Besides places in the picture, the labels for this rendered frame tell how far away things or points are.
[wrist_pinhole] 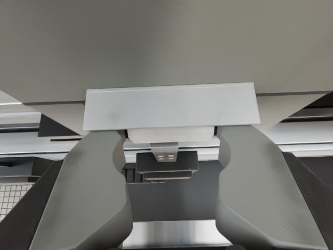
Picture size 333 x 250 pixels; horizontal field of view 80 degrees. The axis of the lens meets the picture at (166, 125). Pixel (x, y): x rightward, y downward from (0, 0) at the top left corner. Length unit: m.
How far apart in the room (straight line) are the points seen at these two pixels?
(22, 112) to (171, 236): 0.20
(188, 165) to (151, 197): 0.34
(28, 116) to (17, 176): 0.24
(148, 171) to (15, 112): 0.23
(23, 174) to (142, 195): 0.37
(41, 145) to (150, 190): 0.36
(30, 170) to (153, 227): 0.32
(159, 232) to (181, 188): 0.50
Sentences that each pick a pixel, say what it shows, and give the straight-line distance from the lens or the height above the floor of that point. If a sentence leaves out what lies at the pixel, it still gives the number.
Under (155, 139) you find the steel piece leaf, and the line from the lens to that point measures 0.21.
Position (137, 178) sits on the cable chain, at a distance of 0.58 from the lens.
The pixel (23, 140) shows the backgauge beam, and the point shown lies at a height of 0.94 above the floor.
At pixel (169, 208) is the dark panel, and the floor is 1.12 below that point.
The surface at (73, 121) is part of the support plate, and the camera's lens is 0.17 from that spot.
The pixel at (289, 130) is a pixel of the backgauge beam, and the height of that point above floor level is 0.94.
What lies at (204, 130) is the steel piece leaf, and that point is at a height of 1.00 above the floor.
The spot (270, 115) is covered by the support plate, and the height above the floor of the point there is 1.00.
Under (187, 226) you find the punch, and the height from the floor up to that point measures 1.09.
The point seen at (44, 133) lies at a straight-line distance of 0.23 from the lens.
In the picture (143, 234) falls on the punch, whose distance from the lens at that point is 0.21.
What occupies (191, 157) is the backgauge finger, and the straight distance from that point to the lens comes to 0.39.
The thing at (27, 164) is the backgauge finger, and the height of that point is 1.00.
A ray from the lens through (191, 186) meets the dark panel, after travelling 0.71.
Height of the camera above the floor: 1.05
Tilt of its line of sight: 17 degrees down
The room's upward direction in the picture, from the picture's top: 178 degrees clockwise
